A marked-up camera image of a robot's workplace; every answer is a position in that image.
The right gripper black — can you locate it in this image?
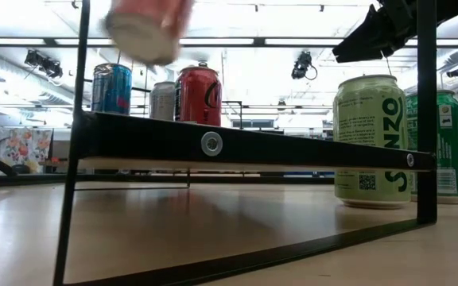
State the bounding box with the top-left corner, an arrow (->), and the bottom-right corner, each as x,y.
332,0 -> 458,64

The light green Sanzo can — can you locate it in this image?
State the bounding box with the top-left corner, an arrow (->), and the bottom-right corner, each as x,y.
332,74 -> 412,210

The dark green soda can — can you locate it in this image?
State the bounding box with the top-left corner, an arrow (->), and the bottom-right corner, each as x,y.
406,89 -> 458,205

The dark red black-print can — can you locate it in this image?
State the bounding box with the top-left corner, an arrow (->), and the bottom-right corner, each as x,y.
174,63 -> 223,127

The pale silver beverage can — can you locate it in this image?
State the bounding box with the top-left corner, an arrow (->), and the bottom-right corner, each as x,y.
149,81 -> 178,122

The red Fanta can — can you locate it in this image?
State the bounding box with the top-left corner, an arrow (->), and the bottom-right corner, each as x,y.
102,0 -> 195,67

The black-framed wooden shelf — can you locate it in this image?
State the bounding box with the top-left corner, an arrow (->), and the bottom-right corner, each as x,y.
52,0 -> 439,286

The blue energy drink can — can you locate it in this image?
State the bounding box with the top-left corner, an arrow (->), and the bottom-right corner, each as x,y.
91,62 -> 133,116

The floral print cloth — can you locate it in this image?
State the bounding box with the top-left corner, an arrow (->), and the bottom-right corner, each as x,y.
0,126 -> 54,172

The black ceiling rail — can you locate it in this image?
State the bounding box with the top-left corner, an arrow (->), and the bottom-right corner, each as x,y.
0,37 -> 458,49

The black table frame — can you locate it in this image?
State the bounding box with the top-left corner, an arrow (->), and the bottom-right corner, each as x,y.
0,153 -> 458,194

